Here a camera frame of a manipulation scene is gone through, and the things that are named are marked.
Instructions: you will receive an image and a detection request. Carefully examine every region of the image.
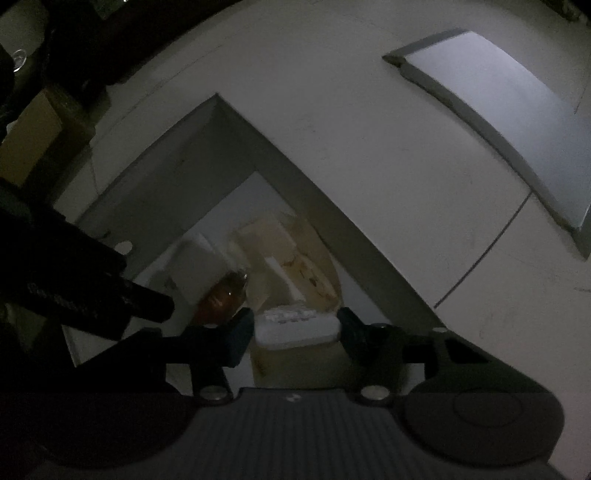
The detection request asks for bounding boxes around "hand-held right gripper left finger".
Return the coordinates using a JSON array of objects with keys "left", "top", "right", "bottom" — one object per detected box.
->
[{"left": 78, "top": 307, "right": 256, "bottom": 406}]

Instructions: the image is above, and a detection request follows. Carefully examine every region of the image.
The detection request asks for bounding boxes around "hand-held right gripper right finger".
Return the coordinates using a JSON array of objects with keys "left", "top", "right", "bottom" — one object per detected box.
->
[{"left": 336, "top": 306, "right": 546, "bottom": 408}]

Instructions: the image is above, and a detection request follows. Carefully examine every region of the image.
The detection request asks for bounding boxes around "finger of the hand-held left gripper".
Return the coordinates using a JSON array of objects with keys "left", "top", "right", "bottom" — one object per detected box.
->
[{"left": 119, "top": 276, "right": 175, "bottom": 324}]

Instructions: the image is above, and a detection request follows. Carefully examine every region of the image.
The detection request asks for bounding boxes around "orange bottle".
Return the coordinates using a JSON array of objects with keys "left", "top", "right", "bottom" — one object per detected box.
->
[{"left": 193, "top": 271, "right": 254, "bottom": 326}]

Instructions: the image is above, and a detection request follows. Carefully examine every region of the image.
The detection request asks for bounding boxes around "white rectangular device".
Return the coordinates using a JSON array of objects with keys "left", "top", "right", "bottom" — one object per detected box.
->
[{"left": 253, "top": 302, "right": 341, "bottom": 350}]

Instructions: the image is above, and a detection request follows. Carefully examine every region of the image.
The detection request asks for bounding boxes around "grey storage box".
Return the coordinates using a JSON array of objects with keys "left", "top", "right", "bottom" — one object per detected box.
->
[{"left": 54, "top": 92, "right": 445, "bottom": 389}]

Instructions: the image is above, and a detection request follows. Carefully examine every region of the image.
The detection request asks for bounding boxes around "brown cardboard box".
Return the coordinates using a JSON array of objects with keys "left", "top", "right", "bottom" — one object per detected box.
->
[{"left": 0, "top": 89, "right": 64, "bottom": 188}]

